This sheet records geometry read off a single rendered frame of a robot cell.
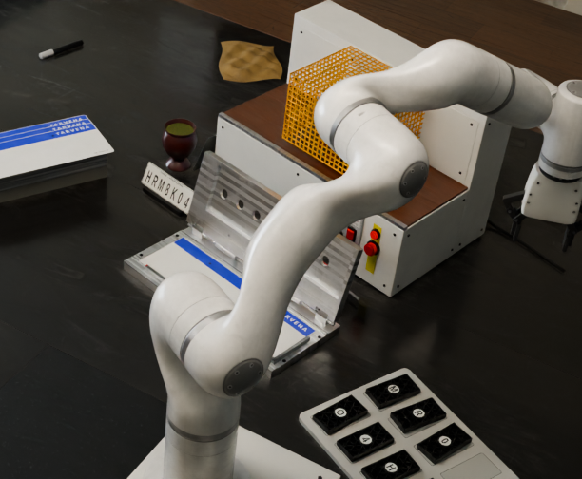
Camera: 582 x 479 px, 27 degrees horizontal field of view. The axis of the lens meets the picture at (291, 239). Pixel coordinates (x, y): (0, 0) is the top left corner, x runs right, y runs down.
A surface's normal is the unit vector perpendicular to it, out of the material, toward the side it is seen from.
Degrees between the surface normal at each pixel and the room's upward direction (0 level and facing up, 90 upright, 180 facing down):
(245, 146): 90
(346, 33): 0
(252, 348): 63
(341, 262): 76
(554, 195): 90
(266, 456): 0
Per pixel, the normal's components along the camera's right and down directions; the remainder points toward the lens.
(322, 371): 0.11, -0.78
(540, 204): -0.28, 0.60
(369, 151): -0.61, -0.29
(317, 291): -0.63, 0.19
